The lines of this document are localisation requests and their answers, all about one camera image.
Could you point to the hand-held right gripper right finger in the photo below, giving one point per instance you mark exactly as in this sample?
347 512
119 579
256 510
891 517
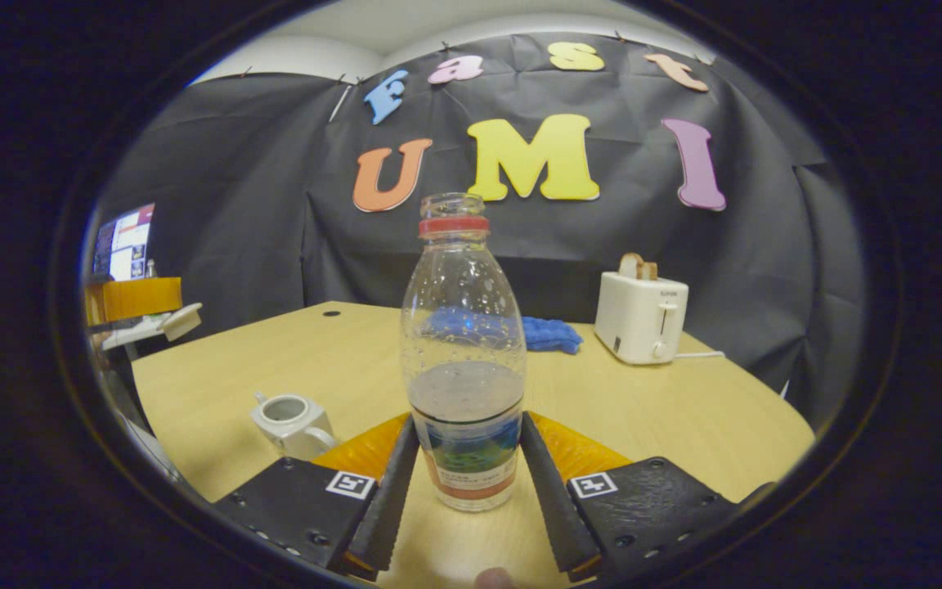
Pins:
549 499

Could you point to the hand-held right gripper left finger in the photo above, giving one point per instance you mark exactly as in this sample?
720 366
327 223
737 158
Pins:
393 499

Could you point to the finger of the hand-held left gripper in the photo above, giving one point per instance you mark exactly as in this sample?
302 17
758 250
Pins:
140 298

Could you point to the white teacup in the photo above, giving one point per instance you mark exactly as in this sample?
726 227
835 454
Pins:
295 425

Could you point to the clear plastic water bottle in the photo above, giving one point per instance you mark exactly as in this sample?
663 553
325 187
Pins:
463 327

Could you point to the white side table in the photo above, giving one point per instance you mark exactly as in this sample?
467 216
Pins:
132 334

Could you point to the computer monitor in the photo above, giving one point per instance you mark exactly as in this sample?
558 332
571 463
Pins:
126 244

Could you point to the blue towel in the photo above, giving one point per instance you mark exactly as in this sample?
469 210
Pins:
553 335

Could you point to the white toaster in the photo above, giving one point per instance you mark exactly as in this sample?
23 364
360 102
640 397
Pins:
639 319

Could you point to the bread slice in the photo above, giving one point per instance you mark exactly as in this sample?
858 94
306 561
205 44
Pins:
636 267

